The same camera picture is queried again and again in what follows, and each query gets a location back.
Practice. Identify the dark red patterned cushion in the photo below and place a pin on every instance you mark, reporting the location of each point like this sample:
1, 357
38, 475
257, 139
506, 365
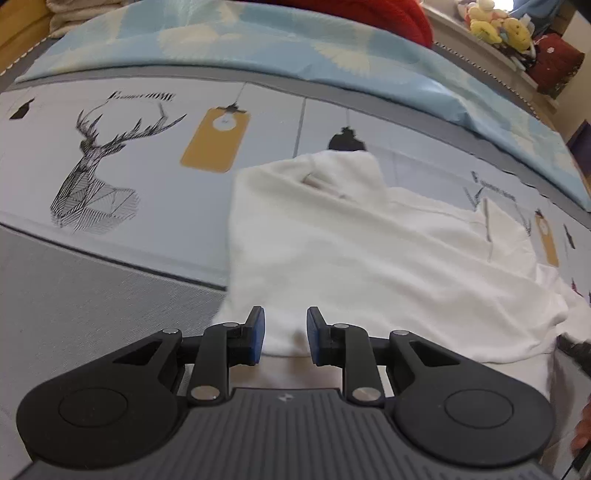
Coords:
556, 64

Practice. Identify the white long-sleeve garment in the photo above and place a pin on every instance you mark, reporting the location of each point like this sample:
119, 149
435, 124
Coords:
369, 258

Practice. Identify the person's right hand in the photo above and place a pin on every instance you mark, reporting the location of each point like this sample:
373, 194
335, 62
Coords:
582, 431

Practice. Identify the white windowsill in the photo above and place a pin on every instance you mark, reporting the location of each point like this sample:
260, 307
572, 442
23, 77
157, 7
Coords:
485, 60

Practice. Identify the red folded quilt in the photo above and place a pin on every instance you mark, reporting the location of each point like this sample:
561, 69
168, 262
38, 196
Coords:
392, 14

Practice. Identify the deer printed grey bed sheet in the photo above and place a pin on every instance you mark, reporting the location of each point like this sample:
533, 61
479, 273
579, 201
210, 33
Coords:
92, 277

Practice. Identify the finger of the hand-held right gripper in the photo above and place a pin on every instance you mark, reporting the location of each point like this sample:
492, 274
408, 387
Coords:
577, 351

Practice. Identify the cream folded fleece blanket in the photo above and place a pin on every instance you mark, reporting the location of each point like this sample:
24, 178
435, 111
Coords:
78, 18

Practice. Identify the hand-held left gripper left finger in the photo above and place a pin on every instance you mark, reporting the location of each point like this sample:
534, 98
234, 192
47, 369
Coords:
256, 334

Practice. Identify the blue curtain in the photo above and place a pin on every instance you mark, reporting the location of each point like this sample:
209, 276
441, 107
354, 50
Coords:
540, 10

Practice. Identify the light blue patterned quilt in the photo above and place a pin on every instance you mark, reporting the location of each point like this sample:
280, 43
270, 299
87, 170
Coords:
277, 41

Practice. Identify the yellow round plush toy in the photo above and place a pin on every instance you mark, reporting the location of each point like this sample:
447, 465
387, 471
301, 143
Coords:
516, 33

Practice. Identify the wooden bed frame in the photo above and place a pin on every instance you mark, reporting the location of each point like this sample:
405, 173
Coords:
18, 32

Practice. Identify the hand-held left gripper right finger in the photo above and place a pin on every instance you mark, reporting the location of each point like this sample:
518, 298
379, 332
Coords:
316, 337

